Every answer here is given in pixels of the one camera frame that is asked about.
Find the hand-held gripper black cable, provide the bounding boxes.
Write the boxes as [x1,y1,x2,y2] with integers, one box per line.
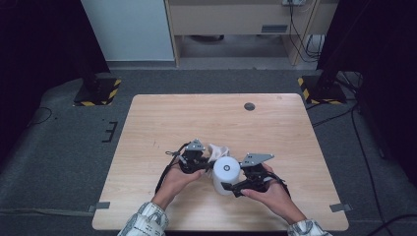
[266,171,291,199]
[154,142,192,195]

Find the white cylinder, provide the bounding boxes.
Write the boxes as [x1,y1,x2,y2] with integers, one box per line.
[211,155,241,197]

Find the grey tape piece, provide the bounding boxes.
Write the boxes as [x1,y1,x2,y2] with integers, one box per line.
[328,203,354,213]
[88,202,111,213]

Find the white cabinet panel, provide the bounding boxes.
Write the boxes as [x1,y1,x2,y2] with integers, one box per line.
[81,0,176,63]

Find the long black floor cable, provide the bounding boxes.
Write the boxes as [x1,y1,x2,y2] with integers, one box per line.
[349,104,394,236]

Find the person's right hand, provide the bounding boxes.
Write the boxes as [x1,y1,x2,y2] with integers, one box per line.
[240,163,292,214]

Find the bundle of black desk cables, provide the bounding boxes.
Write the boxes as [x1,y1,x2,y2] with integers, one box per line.
[287,0,327,64]

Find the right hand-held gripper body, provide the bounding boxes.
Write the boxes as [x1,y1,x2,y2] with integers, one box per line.
[230,152,275,199]

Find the beige wooden desk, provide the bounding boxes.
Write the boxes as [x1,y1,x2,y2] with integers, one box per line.
[164,0,340,67]

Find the person's left hand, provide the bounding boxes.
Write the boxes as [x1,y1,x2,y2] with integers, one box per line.
[158,163,207,202]

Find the right hand-held gripper black cable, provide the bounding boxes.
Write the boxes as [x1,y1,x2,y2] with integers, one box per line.
[266,171,291,199]

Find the left hand-held gripper black cable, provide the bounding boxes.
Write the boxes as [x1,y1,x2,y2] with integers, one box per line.
[154,142,192,195]

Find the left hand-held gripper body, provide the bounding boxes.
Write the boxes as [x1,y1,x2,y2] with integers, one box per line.
[176,138,211,175]

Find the thin black floor cable loop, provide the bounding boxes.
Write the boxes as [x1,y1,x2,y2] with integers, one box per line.
[31,106,54,126]

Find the black yellow striped stand base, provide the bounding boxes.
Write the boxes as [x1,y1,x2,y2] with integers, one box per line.
[296,75,348,106]
[73,77,123,107]

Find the dark curtain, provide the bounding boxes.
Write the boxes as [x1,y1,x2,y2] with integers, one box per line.
[316,0,417,190]

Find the white underpants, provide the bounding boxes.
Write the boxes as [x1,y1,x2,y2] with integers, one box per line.
[206,143,231,164]

